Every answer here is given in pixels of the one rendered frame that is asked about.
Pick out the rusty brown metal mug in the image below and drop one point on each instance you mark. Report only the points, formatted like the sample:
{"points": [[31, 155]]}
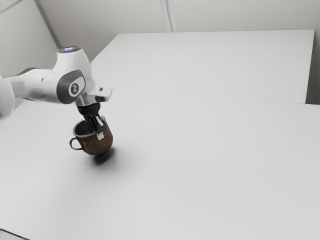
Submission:
{"points": [[96, 140]]}

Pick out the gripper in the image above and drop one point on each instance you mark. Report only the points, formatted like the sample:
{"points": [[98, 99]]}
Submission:
{"points": [[89, 111]]}

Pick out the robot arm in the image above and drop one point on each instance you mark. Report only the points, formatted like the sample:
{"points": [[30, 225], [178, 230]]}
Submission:
{"points": [[37, 83]]}

